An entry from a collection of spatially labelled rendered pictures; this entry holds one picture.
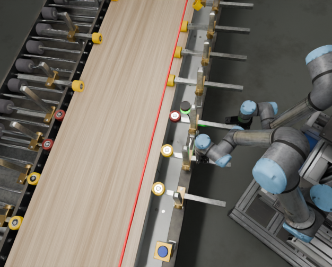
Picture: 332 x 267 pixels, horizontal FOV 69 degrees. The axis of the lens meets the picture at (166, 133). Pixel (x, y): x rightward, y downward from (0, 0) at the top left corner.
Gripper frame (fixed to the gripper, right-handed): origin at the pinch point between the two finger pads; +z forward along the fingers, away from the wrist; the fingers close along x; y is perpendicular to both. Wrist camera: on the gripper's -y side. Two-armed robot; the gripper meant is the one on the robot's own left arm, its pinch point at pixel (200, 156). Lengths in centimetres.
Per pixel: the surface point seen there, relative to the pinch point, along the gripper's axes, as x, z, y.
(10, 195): -138, 20, 2
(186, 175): -10.1, 21.2, 5.9
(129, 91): -41, 1, -57
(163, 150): -22.2, 0.8, -8.0
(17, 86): -132, 6, -83
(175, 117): -11.0, 1.0, -29.8
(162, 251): -26, -32, 48
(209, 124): 10.7, 5.2, -22.6
